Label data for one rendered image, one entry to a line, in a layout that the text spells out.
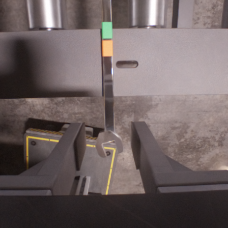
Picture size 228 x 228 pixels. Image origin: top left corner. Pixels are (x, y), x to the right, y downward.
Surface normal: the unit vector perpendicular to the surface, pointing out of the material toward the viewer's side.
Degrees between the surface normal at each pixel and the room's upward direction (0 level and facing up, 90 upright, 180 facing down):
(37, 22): 8
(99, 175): 0
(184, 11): 0
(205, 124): 0
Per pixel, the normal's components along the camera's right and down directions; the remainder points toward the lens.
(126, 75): 0.02, 0.29
